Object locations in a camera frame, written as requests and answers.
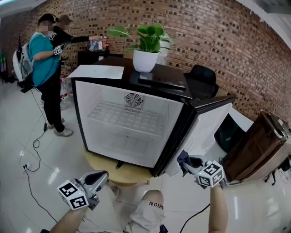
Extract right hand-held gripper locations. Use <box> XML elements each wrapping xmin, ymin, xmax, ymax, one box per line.
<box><xmin>181</xmin><ymin>155</ymin><xmax>228</xmax><ymax>190</ymax></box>

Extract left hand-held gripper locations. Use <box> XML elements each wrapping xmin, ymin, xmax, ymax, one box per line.
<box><xmin>56</xmin><ymin>170</ymin><xmax>110</xmax><ymax>211</ymax></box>

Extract dark blue cleaning cloth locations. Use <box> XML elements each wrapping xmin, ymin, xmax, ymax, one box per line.
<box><xmin>176</xmin><ymin>150</ymin><xmax>191</xmax><ymax>169</ymax></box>

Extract black mini fridge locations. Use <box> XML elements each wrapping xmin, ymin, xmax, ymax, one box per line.
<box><xmin>70</xmin><ymin>56</ymin><xmax>237</xmax><ymax>178</ymax></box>

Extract person's left forearm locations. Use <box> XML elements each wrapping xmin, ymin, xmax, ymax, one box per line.
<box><xmin>48</xmin><ymin>205</ymin><xmax>89</xmax><ymax>233</ymax></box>

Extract person's right forearm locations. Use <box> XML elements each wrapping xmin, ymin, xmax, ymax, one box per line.
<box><xmin>208</xmin><ymin>185</ymin><xmax>230</xmax><ymax>233</ymax></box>

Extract round yellow wooden table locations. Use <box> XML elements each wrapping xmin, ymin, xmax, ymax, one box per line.
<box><xmin>84</xmin><ymin>151</ymin><xmax>158</xmax><ymax>187</ymax></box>

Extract white-topped black desk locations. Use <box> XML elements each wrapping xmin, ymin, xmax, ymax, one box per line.
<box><xmin>213</xmin><ymin>106</ymin><xmax>255</xmax><ymax>153</ymax></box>

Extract brown wood-grain metal cabinet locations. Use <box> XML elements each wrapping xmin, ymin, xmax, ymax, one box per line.
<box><xmin>219</xmin><ymin>110</ymin><xmax>291</xmax><ymax>185</ymax></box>

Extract person's beige trousers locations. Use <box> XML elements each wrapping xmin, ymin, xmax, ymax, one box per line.
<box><xmin>77</xmin><ymin>185</ymin><xmax>166</xmax><ymax>233</ymax></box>

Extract black padded chair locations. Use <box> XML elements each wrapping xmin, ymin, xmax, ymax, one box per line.
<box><xmin>183</xmin><ymin>65</ymin><xmax>221</xmax><ymax>101</ymax></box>

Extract round white fan grille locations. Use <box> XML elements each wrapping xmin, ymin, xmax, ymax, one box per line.
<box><xmin>124</xmin><ymin>92</ymin><xmax>145</xmax><ymax>108</ymax></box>

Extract black flat tray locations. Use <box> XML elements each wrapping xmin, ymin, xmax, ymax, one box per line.
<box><xmin>137</xmin><ymin>71</ymin><xmax>187</xmax><ymax>91</ymax></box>

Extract black office chair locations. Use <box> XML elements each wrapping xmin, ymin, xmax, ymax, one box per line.
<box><xmin>263</xmin><ymin>156</ymin><xmax>291</xmax><ymax>185</ymax></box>

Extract cluster of large water jugs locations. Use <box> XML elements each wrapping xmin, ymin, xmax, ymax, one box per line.
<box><xmin>59</xmin><ymin>75</ymin><xmax>74</xmax><ymax>110</ymax></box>

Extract white paper sheet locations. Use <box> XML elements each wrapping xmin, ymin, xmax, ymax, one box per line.
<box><xmin>67</xmin><ymin>65</ymin><xmax>125</xmax><ymax>80</ymax></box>

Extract green plant in white pot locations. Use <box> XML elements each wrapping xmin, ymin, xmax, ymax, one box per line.
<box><xmin>106</xmin><ymin>22</ymin><xmax>175</xmax><ymax>73</ymax></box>

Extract black glass-door cooler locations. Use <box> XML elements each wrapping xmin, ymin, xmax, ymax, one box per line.
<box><xmin>77</xmin><ymin>50</ymin><xmax>124</xmax><ymax>69</ymax></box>

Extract row of small drink bottles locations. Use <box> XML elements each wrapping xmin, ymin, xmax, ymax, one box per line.
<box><xmin>88</xmin><ymin>35</ymin><xmax>110</xmax><ymax>52</ymax></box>

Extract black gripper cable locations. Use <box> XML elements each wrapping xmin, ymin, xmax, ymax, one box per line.
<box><xmin>179</xmin><ymin>202</ymin><xmax>211</xmax><ymax>233</ymax></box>

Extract black power cable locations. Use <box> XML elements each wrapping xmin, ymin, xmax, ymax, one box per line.
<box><xmin>24</xmin><ymin>169</ymin><xmax>59</xmax><ymax>224</ymax></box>
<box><xmin>29</xmin><ymin>88</ymin><xmax>49</xmax><ymax>173</ymax></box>

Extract white wire shelf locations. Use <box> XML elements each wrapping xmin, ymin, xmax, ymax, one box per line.
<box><xmin>87</xmin><ymin>100</ymin><xmax>166</xmax><ymax>137</ymax></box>

